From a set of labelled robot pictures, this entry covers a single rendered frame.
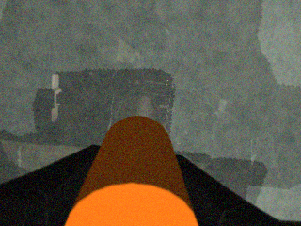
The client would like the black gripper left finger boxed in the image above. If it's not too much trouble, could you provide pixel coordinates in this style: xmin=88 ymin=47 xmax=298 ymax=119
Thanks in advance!
xmin=0 ymin=145 xmax=100 ymax=226

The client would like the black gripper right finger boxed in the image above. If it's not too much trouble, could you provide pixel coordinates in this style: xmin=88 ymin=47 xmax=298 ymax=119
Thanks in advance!
xmin=176 ymin=155 xmax=301 ymax=226

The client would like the orange knob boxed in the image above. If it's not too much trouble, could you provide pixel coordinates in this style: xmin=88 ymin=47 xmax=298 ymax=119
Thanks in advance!
xmin=65 ymin=116 xmax=198 ymax=226

